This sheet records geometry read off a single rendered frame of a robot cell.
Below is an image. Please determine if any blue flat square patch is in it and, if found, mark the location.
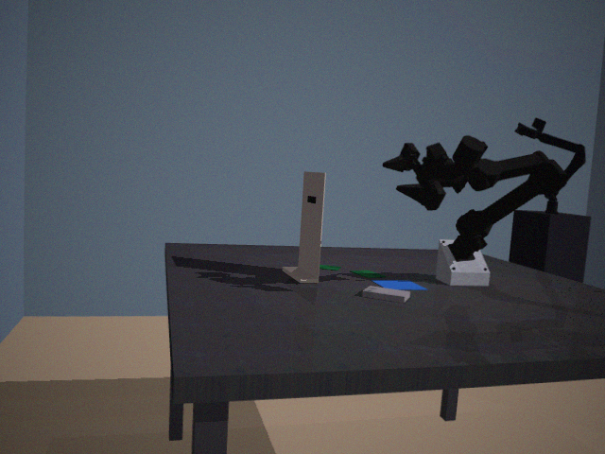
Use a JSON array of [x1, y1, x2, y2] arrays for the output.
[[372, 280, 428, 290]]

